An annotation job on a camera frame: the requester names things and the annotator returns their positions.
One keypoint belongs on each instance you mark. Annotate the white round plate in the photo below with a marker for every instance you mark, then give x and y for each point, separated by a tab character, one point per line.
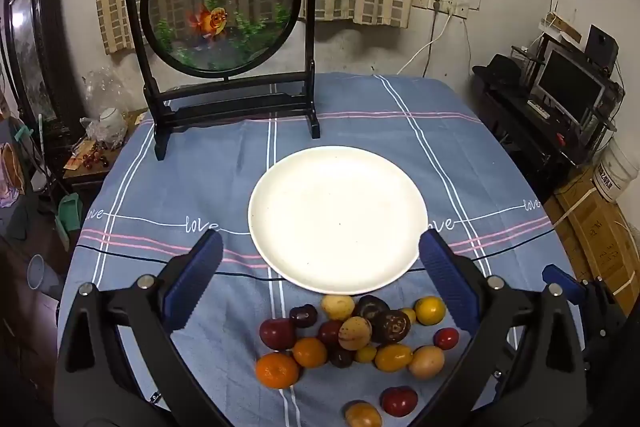
337	217

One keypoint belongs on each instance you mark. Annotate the small red plum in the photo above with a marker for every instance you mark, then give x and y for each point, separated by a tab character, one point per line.
446	338
399	401
329	332

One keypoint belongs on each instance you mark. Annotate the white teapot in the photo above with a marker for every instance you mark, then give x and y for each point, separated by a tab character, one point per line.
109	126

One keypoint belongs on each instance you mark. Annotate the white power strip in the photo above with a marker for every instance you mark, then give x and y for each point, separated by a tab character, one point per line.
539	108

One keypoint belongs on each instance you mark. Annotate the dark wooden framed painting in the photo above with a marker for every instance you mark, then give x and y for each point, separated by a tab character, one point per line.
30	32

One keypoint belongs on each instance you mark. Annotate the pale paper cup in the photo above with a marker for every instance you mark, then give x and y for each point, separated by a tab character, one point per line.
37	270

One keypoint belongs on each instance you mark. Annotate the speckled tan passion fruit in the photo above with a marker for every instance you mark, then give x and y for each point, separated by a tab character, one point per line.
355	333

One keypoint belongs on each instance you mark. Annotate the small cardboard box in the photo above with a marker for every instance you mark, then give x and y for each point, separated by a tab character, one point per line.
562	26

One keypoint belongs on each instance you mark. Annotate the green dustpan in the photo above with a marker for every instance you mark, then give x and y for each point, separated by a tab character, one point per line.
70	212

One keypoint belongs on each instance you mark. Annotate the dark purple plum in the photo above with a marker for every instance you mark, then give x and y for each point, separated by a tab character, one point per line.
341	358
303	315

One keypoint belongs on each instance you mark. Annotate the black media stand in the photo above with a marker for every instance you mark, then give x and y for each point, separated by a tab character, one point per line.
520	127

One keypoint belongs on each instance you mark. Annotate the computer monitor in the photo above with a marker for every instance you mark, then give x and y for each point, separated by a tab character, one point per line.
570	84

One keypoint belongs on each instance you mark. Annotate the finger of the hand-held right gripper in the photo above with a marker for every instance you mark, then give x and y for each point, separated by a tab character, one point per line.
557	274

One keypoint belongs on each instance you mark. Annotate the white plastic bucket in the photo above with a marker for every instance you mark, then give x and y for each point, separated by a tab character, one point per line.
617	169

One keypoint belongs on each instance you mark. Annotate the large dark red plum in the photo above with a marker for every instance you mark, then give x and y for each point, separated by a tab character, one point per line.
276	333

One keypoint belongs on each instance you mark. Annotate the yellow orange citrus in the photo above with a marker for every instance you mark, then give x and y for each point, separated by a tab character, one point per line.
430	310
393	357
363	414

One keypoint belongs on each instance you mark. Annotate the blue striped tablecloth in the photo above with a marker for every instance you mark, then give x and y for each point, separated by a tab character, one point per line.
210	187

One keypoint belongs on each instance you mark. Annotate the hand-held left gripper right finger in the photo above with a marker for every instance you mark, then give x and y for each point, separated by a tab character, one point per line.
447	282

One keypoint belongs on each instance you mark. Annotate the black speaker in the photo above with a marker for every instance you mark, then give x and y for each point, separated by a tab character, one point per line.
601	44

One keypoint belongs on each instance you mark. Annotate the small yellow kumquat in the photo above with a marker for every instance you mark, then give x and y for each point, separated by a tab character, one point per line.
365	354
409	315

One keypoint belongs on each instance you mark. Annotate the stack of cardboard boxes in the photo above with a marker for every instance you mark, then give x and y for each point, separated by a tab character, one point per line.
595	232

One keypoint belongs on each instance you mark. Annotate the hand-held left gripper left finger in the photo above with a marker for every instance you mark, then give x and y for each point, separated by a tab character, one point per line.
195	282

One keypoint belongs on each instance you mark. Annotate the clear plastic bag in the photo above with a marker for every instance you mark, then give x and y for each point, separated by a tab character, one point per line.
100	84

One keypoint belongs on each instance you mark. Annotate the wooden side table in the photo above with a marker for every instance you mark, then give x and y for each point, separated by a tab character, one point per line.
87	177

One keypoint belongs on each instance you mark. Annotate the white wall outlet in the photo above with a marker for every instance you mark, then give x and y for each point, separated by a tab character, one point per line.
442	4

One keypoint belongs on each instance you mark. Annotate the orange tangerine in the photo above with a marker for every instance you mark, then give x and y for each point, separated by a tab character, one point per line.
277	370
309	352

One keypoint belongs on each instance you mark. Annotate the black hat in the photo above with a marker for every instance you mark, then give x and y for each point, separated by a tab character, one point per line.
500	69

